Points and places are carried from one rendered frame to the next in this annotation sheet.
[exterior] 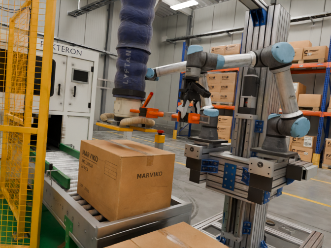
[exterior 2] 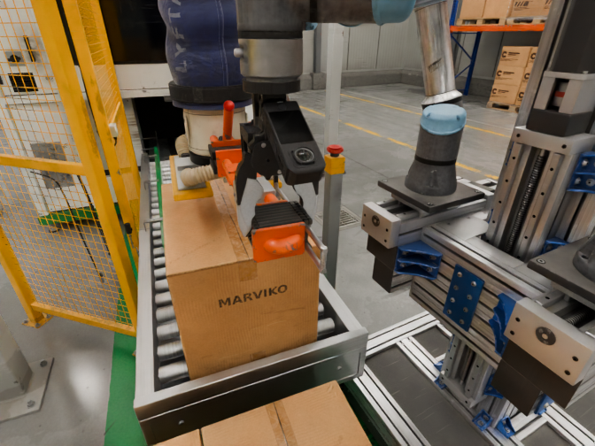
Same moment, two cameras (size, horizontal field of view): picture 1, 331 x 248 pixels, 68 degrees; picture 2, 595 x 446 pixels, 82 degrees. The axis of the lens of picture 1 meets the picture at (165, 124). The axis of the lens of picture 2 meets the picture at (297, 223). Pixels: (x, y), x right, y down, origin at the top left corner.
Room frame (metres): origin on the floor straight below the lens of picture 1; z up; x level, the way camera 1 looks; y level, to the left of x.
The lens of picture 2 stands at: (0.82, -0.30, 1.45)
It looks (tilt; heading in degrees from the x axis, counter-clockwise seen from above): 29 degrees down; 20
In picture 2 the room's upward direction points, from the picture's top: straight up
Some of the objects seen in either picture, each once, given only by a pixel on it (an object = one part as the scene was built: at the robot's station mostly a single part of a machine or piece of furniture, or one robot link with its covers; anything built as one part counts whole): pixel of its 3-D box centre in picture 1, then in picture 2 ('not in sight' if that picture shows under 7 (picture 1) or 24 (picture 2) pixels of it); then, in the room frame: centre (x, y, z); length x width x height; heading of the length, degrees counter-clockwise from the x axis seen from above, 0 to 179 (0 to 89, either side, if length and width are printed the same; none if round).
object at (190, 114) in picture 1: (188, 117); (271, 229); (1.22, -0.11, 1.20); 0.08 x 0.07 x 0.05; 40
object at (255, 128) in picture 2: (189, 89); (271, 126); (1.24, -0.11, 1.34); 0.09 x 0.08 x 0.12; 39
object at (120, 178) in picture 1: (122, 174); (233, 259); (1.68, 0.26, 0.75); 0.60 x 0.40 x 0.40; 40
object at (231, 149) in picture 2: (148, 112); (232, 157); (1.49, 0.11, 1.20); 0.10 x 0.08 x 0.06; 130
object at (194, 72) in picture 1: (192, 73); (268, 60); (1.24, -0.11, 1.42); 0.08 x 0.08 x 0.05
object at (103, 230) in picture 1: (150, 217); (263, 369); (1.43, 0.03, 0.58); 0.70 x 0.03 x 0.06; 132
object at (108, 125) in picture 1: (113, 124); (188, 169); (1.62, 0.34, 1.10); 0.34 x 0.10 x 0.05; 40
